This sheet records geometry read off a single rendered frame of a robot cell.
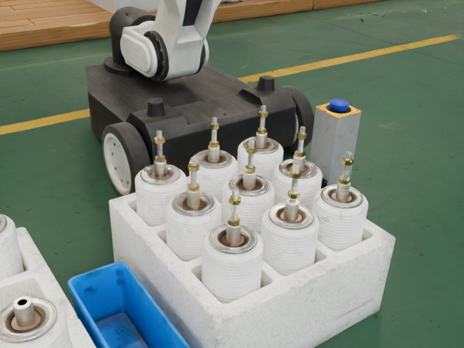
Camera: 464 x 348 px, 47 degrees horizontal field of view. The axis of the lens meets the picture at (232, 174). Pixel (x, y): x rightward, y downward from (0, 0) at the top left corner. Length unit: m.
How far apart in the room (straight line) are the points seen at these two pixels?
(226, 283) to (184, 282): 0.07
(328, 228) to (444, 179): 0.75
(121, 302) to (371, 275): 0.47
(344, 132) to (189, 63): 0.57
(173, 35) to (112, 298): 0.74
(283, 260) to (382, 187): 0.70
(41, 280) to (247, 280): 0.32
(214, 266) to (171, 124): 0.59
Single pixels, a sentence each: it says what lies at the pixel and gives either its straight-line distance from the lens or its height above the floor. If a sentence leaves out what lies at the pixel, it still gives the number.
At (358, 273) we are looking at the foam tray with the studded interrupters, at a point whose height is 0.14.
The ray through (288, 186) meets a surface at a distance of 1.01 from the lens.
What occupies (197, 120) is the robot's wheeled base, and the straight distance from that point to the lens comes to 1.38.
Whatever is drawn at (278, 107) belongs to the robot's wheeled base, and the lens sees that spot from 1.50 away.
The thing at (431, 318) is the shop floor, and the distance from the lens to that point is 1.15.
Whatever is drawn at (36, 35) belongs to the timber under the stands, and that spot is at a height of 0.05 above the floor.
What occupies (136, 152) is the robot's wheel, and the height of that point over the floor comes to 0.16.
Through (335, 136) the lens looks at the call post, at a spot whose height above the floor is 0.27.
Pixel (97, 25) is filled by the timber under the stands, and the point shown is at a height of 0.07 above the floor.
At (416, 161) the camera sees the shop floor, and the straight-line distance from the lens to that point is 1.72.
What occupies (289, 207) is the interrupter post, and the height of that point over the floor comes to 0.28.
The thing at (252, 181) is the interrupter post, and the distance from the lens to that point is 0.96.
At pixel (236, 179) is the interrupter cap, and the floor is 0.25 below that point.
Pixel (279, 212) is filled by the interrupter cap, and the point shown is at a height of 0.25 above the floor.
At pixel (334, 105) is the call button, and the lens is 1.16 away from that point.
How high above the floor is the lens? 0.75
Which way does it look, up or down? 30 degrees down
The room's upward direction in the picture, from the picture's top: 2 degrees clockwise
